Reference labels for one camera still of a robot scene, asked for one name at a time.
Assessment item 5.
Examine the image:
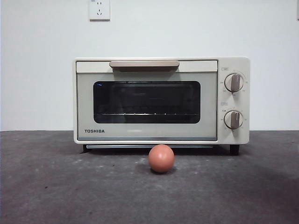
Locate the white wall socket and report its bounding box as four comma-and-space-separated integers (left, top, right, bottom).
89, 0, 111, 22

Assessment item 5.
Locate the cream Toshiba toaster oven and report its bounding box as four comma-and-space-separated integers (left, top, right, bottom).
73, 56, 251, 156

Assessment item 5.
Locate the silver crumb tray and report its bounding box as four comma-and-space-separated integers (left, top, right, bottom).
85, 144, 214, 149

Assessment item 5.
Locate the glass oven door taupe handle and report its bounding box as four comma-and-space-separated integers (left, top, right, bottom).
76, 60, 218, 141

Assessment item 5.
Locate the cream timer dial knob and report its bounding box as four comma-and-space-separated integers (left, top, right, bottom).
223, 110, 244, 129

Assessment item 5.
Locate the metal wire oven rack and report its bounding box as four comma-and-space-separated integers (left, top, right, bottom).
100, 112, 197, 117

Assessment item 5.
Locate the brown egg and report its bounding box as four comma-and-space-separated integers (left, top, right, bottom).
148, 144, 175, 174

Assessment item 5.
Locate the cream temperature dial knob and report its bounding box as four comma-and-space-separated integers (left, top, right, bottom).
224, 73, 245, 92

